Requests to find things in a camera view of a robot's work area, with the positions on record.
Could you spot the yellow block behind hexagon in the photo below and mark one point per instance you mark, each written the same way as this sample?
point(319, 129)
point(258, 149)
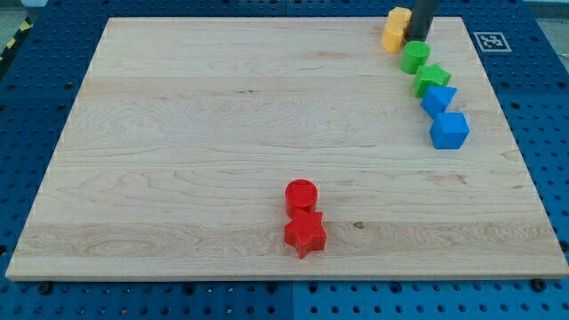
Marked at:
point(400, 17)

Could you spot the red cylinder block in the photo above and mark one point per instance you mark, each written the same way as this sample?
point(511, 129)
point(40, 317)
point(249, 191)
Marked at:
point(300, 194)

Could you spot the red star block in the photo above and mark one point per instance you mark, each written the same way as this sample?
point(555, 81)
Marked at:
point(305, 232)

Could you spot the light wooden board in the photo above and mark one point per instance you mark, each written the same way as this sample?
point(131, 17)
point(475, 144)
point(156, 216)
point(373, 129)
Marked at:
point(173, 162)

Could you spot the green star block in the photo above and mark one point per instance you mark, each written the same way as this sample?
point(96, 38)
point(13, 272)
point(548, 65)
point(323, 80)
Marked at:
point(426, 76)

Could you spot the blue cube block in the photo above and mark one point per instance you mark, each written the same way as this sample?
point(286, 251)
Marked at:
point(449, 130)

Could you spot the green cylinder block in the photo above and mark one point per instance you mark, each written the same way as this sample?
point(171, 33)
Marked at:
point(416, 54)

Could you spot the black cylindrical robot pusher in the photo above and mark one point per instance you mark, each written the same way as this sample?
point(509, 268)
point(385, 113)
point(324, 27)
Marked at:
point(423, 13)

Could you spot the white fiducial marker tag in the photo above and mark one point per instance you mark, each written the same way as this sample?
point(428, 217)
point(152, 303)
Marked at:
point(489, 41)

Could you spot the yellow black hazard tape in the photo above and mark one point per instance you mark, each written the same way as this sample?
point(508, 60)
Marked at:
point(16, 41)

